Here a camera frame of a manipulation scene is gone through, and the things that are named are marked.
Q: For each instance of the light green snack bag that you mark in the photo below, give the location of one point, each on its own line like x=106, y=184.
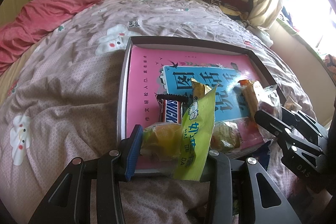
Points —
x=197, y=132

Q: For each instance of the shallow dark cardboard box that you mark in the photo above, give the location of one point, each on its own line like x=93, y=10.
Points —
x=125, y=98

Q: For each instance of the clear packet with red bits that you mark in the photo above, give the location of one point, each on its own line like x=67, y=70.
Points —
x=269, y=103

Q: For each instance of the pink duvet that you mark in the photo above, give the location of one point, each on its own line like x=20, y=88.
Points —
x=52, y=3

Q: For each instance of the brown chocolate bar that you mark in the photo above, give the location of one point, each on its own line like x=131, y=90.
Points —
x=170, y=112

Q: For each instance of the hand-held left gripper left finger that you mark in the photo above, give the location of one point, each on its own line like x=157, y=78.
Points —
x=134, y=153

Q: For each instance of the small clear snack packet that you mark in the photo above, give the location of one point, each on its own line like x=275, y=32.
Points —
x=292, y=103

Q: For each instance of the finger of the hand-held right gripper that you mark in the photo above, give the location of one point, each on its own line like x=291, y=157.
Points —
x=270, y=121
x=298, y=117

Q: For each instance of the yellow black snack packet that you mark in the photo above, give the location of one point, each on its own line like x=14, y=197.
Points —
x=199, y=88

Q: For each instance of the beige cake packet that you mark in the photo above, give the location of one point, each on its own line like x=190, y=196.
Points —
x=227, y=136

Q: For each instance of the green windowsill cloth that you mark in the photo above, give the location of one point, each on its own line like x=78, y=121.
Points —
x=294, y=27

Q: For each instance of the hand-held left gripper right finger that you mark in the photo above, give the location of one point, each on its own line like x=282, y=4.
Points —
x=221, y=169

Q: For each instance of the orange brown plush toy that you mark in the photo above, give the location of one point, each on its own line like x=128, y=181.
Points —
x=329, y=64

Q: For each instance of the blue cookie packet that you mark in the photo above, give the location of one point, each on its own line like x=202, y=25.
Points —
x=263, y=158

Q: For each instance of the orange rice cracker packet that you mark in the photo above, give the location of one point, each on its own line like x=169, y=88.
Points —
x=249, y=98

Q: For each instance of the white crumpled cloth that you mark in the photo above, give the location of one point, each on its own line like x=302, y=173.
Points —
x=260, y=32

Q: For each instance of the pink blue book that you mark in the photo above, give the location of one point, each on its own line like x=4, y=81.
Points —
x=147, y=77

